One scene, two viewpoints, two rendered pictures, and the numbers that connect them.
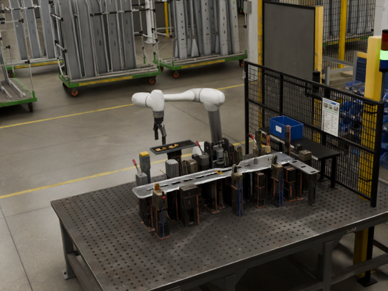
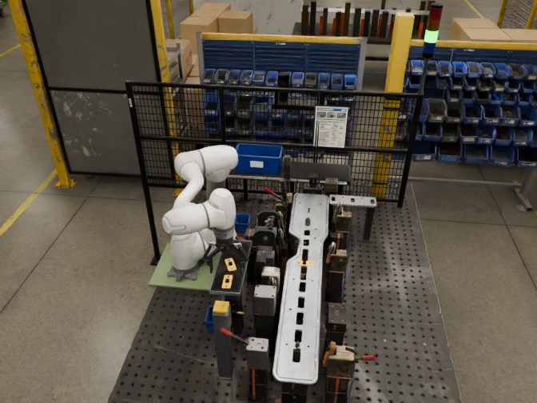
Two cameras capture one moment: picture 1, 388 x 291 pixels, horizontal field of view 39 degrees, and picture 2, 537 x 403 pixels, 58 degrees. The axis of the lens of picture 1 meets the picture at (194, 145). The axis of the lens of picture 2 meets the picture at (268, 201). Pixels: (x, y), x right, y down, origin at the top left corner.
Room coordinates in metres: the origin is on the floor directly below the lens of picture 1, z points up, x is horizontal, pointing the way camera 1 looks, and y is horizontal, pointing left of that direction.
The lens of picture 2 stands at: (3.08, 1.52, 2.70)
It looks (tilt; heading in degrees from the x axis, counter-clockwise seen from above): 35 degrees down; 302
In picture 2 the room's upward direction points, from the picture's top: straight up
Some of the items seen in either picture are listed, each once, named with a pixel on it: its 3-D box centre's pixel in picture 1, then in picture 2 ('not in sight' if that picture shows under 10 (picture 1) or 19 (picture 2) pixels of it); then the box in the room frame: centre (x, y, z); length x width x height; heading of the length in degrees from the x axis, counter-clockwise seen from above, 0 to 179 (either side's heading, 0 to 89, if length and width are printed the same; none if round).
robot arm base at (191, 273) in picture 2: not in sight; (184, 267); (4.66, -0.04, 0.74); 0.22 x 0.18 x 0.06; 111
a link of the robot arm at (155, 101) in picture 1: (156, 99); (219, 208); (4.10, 0.28, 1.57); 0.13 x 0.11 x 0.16; 57
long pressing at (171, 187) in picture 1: (217, 173); (305, 266); (3.93, -0.17, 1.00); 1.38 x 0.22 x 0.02; 116
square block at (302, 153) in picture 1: (304, 171); (329, 203); (4.15, -0.91, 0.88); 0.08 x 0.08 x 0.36; 26
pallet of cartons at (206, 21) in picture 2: not in sight; (223, 52); (7.35, -3.98, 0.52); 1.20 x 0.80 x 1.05; 113
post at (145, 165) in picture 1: (146, 180); (224, 343); (4.03, 0.40, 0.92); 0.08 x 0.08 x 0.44; 26
